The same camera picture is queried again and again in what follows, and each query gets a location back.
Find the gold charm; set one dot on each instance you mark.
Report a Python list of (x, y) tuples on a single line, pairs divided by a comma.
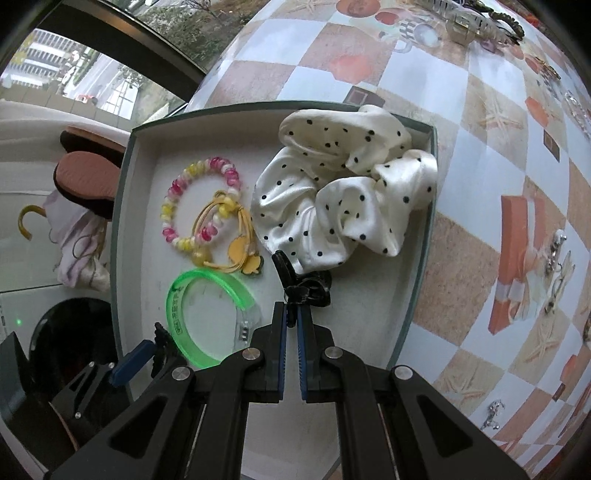
[(547, 67)]

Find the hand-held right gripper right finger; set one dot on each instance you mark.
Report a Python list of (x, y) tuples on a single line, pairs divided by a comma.
[(304, 355)]

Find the black scalloped hair clip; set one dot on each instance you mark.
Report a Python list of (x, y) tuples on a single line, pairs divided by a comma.
[(300, 288)]

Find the brown slipper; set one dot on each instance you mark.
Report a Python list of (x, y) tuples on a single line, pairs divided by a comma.
[(87, 177)]

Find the silver bow hair clip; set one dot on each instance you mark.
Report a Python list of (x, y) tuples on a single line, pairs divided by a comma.
[(561, 281)]

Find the white washing machine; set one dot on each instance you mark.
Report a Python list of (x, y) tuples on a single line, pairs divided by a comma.
[(69, 332)]

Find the white cloth bag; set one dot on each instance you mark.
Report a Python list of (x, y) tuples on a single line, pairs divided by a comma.
[(78, 249)]

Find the gold square hair clip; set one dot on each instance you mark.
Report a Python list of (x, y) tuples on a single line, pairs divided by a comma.
[(461, 25)]

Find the checkered floral tablecloth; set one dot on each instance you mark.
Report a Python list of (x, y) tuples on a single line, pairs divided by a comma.
[(461, 323)]

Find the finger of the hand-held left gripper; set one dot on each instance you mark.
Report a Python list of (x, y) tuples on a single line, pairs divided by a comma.
[(131, 362), (164, 344)]

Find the white polka-dot scrunchie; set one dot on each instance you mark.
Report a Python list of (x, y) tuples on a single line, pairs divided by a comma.
[(323, 198)]

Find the silver charm earring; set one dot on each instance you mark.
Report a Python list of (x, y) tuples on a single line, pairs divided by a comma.
[(555, 249)]

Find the dark window frame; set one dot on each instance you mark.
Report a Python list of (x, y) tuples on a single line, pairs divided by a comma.
[(152, 60)]

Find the grey shallow box tray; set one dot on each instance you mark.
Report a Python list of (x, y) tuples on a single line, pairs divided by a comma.
[(221, 147)]

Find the small silver charm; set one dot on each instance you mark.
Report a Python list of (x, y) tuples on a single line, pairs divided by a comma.
[(491, 413)]

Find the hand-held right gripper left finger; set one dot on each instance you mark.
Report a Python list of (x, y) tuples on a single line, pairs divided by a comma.
[(279, 350)]

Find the green translucent bangle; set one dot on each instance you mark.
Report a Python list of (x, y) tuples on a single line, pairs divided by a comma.
[(184, 341)]

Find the clear hair claw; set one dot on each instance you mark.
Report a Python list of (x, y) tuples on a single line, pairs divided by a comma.
[(436, 7)]

